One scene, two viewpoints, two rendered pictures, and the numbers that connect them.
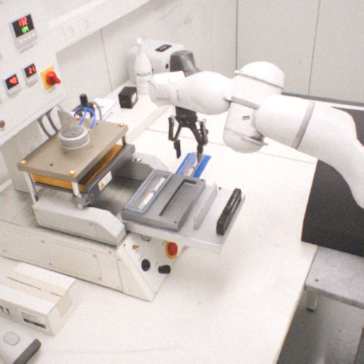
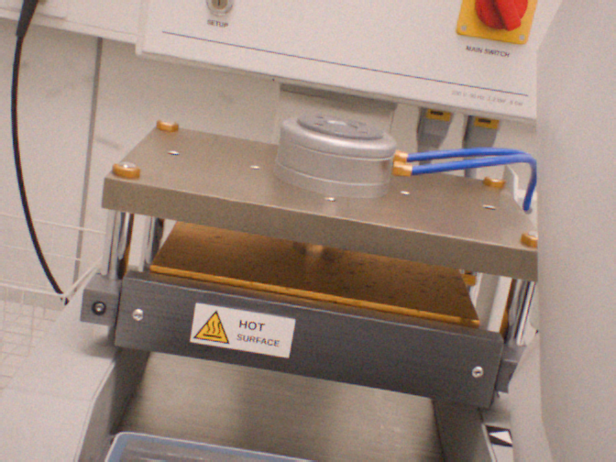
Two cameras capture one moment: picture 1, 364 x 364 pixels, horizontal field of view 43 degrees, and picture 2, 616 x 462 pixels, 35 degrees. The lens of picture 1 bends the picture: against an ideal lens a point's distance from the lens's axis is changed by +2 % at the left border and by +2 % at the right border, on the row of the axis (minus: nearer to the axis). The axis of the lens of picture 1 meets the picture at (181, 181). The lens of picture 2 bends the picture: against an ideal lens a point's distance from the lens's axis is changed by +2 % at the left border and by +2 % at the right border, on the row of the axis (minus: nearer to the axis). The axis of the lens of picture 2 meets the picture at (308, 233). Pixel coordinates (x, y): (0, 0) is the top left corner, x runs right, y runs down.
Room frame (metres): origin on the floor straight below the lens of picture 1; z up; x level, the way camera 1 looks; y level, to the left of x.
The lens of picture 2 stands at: (0.78, -0.28, 1.26)
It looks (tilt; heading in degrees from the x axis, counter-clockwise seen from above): 16 degrees down; 62
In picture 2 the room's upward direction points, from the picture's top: 10 degrees clockwise
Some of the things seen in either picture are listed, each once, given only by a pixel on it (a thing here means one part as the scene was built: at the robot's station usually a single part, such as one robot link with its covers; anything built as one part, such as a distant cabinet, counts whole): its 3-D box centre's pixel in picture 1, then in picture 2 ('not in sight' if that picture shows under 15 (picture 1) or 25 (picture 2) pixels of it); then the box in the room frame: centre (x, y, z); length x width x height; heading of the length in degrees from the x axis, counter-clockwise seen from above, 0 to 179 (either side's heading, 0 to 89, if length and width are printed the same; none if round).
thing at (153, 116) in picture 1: (126, 110); not in sight; (1.92, 0.23, 0.77); 0.84 x 0.30 x 0.04; 150
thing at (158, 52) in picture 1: (157, 63); not in sight; (2.18, 0.07, 0.88); 0.25 x 0.20 x 0.17; 54
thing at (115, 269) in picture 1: (99, 215); not in sight; (1.10, 0.27, 0.84); 0.53 x 0.37 x 0.17; 64
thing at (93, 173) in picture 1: (80, 155); (331, 243); (1.09, 0.28, 1.07); 0.22 x 0.17 x 0.10; 154
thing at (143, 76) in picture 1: (142, 66); not in sight; (2.06, 0.14, 0.92); 0.09 x 0.08 x 0.25; 4
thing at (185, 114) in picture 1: (186, 115); not in sight; (1.43, -0.04, 0.99); 0.08 x 0.08 x 0.09
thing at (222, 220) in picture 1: (229, 210); not in sight; (0.89, -0.12, 0.99); 0.15 x 0.02 x 0.04; 154
